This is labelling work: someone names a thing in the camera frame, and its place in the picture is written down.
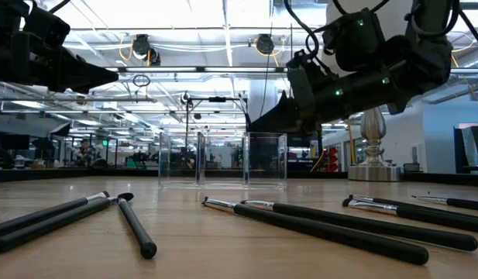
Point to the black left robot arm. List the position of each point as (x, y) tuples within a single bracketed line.
[(6, 11)]

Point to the black monitor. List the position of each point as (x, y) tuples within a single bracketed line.
[(16, 142)]

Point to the white shade silver table lamp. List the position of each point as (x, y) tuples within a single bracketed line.
[(373, 131)]

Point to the black softbox light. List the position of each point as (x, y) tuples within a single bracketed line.
[(61, 129)]

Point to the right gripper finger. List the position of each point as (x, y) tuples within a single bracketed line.
[(281, 116), (275, 130)]

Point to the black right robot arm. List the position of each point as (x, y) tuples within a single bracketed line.
[(424, 58)]

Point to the person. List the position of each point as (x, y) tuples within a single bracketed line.
[(85, 153)]

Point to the red stacked bins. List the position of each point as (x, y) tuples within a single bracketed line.
[(333, 159)]

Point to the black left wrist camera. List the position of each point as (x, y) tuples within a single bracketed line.
[(47, 25)]

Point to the black camera stand frame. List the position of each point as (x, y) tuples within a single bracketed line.
[(217, 99)]

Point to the black aluminium table frame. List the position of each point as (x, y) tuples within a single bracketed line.
[(68, 175)]

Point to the black panel with grey sheet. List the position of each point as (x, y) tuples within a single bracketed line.
[(461, 151)]

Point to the small grey box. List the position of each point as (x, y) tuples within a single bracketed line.
[(411, 167)]

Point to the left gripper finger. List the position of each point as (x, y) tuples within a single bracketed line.
[(83, 73), (85, 90)]

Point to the clear acrylic brush organizer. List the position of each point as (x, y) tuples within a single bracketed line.
[(223, 162)]

